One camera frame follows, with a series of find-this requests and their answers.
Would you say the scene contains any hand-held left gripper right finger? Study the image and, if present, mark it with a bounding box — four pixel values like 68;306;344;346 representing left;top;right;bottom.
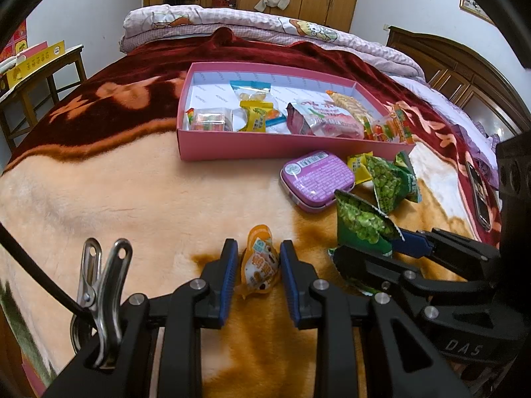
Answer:
279;239;461;398

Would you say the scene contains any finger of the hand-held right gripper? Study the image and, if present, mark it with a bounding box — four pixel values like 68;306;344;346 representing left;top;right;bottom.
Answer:
390;228;502;280
333;245;496;303

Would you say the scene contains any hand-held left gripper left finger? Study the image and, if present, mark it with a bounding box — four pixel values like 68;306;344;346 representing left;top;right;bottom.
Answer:
41;238;241;398

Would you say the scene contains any orange jelly cup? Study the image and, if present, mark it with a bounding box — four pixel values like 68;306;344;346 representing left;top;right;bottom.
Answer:
236;224;280;299

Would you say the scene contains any green pea packet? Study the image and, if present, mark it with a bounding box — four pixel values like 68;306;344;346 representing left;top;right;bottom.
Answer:
328;189;401;295
367;151;423;214

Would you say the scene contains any pink cardboard box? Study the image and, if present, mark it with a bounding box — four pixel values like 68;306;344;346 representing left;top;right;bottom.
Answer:
176;62;417;162

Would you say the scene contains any orange cracker packet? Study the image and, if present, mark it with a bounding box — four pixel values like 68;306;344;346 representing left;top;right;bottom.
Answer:
326;90;374;127

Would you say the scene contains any blue clear candy packet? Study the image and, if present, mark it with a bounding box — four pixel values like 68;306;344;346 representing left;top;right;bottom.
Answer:
229;81;274;106

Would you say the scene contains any black phone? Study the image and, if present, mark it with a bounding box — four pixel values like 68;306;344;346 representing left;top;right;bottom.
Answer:
465;161;492;232

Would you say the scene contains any purple tin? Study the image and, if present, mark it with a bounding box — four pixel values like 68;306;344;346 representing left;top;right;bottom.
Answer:
280;150;356;214

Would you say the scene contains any orange green snack packet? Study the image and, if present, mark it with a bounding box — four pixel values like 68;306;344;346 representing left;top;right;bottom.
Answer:
363;103;416;145

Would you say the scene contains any metal spring clip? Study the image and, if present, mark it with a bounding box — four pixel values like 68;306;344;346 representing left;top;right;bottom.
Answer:
70;238;133;369

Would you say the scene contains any red and peach plush blanket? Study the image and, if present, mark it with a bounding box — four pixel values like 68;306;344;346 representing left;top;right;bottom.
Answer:
0;27;504;398

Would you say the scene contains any lavender bed sheet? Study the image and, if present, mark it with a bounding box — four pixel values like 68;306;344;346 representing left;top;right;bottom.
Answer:
390;75;502;191

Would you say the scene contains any pink snack packet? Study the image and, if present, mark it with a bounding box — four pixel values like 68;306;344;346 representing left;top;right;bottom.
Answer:
286;99;366;139

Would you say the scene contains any clear colourful candy box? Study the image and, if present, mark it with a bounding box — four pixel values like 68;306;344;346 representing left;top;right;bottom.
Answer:
185;108;233;132

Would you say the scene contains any yellow blue snack packet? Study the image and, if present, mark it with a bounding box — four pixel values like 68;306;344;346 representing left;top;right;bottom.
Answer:
237;100;287;133

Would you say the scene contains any dark wooden headboard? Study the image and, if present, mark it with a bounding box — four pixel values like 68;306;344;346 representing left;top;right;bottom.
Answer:
386;26;531;137

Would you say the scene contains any folded checked quilt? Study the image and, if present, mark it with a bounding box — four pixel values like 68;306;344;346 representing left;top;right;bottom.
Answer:
119;4;426;81

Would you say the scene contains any wooden side table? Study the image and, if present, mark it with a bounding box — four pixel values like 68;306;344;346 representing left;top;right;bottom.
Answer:
0;43;88;150

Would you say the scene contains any yellow cardboard box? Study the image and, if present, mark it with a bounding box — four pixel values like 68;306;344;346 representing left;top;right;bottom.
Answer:
6;40;66;88

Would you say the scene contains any black cable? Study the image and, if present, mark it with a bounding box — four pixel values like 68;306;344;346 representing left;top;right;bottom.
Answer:
0;224;90;324

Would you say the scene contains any framed wall picture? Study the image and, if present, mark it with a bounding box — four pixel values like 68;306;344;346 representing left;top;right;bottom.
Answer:
459;0;496;26

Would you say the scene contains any red wall calendar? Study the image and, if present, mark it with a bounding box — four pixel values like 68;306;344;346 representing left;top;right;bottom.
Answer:
0;19;29;65

